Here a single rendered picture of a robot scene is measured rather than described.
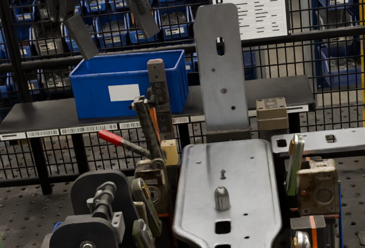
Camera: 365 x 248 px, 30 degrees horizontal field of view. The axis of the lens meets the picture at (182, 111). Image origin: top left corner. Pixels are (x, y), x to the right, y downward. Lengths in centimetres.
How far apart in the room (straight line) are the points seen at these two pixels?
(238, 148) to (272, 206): 29
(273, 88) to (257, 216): 63
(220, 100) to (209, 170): 24
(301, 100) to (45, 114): 74
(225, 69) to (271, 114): 17
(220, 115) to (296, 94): 24
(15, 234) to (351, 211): 98
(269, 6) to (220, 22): 31
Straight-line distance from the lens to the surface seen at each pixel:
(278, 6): 199
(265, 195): 149
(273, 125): 177
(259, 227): 138
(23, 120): 203
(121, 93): 188
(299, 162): 148
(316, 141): 170
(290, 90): 194
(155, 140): 152
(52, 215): 217
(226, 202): 144
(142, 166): 156
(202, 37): 172
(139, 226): 125
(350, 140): 170
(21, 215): 222
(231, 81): 176
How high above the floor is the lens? 175
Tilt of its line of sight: 22 degrees down
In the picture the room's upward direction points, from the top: 8 degrees counter-clockwise
